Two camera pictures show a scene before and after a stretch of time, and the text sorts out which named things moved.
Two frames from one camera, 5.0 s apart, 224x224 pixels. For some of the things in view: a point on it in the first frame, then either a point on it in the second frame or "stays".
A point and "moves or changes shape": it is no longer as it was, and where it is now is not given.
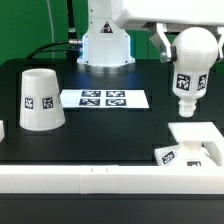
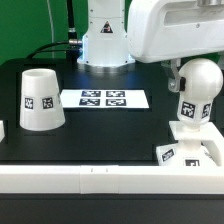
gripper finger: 162,42 → 177,83
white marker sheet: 103,99 stays
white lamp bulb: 197,49 moves or changes shape
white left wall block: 2,133 stays
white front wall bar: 106,179 stays
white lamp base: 202,145 stays
